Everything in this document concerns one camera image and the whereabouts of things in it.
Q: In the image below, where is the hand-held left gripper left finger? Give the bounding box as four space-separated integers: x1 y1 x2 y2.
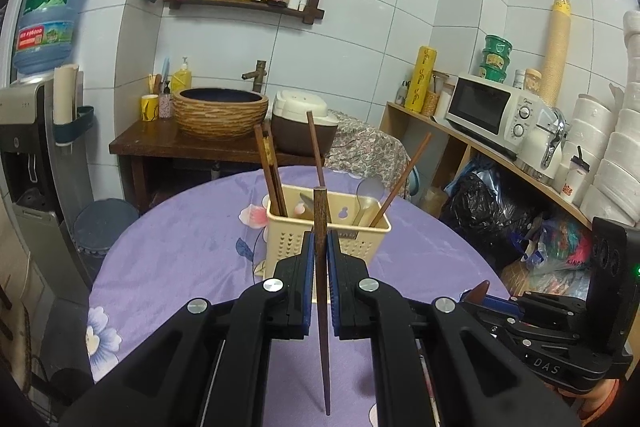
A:
60 229 318 427

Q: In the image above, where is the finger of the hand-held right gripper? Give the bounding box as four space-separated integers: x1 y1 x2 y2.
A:
460 292 523 323
470 312 538 365

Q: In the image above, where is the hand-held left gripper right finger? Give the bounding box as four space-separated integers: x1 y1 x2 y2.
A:
326 229 581 427

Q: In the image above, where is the brown wooden chopstick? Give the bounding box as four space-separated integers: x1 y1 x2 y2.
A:
253 124 283 218
467 279 493 305
306 111 327 190
312 188 333 417
369 132 432 228

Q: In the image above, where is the beige plastic utensil holder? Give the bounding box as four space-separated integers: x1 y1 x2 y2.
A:
265 192 393 280

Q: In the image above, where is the person's right hand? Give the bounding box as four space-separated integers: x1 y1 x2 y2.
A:
575 379 623 415

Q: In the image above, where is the clear plastic bag of goods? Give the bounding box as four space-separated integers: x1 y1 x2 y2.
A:
500 252 591 303

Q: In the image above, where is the colourful plastic bag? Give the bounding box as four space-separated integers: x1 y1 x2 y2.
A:
540 214 596 273

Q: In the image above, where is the black plastic bag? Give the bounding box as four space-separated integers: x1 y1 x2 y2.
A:
442 157 536 268

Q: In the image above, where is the blue plastic basin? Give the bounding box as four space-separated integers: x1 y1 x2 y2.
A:
407 164 426 202

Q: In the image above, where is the purple floral tablecloth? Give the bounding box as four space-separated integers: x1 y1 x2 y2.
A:
87 166 521 427

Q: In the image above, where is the white cup with black lid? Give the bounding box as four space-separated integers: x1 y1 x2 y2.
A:
565 146 593 208

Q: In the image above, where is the paisley floral cloth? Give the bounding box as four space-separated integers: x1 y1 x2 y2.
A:
325 109 411 200

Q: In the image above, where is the wooden shelf unit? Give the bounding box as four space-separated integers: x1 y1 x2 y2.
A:
379 101 601 258

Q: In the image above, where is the white and brown rice cooker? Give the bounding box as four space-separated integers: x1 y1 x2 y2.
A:
270 89 339 158

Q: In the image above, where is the stack of white bowls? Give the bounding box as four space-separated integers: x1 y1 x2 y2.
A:
560 9 640 228

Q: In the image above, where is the woven wash basin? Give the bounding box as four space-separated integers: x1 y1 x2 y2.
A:
172 87 270 140

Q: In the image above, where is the white microwave oven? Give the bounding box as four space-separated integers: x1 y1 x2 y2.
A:
445 74 551 155

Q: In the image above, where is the glass jar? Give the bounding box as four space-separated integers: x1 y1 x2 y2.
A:
422 74 448 118

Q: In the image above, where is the dark blue round bin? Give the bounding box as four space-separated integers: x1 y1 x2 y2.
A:
74 199 141 255

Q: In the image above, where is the dark wooden vanity table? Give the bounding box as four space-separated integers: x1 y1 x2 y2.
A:
109 119 281 212

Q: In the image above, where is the bronze faucet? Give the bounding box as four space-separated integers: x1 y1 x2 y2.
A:
241 59 268 94

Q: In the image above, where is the yellow wrapped roll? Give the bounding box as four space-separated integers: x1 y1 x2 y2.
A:
404 46 438 112

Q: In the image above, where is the small pink bottle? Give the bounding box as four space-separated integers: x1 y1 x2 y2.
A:
159 82 174 120

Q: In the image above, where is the yellow cup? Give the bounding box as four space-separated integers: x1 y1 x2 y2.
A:
141 94 161 122

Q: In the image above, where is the yellow pump soap bottle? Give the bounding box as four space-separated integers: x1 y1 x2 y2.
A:
171 56 193 95

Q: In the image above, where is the tall stack of paper cups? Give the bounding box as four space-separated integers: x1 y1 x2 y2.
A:
539 0 572 108

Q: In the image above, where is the water dispenser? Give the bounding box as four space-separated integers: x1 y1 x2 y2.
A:
0 79 96 288

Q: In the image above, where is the blue water jug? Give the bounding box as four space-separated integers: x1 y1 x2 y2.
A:
12 0 92 78

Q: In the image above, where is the white kettle with steel handle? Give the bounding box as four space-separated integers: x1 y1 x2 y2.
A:
517 107 571 188

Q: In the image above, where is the grey blue wall holder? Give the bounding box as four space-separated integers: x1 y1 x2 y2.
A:
54 106 96 145

